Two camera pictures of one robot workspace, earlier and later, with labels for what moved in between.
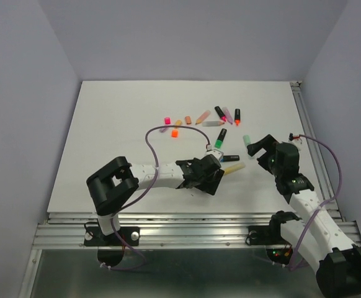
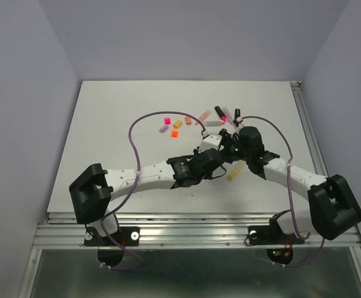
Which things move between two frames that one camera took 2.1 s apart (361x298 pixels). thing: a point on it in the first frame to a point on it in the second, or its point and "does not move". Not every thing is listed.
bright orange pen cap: x=175 y=133 does not move
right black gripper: x=268 y=143 to x=226 y=139
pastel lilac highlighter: x=228 y=115 does not move
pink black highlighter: x=221 y=114 does not move
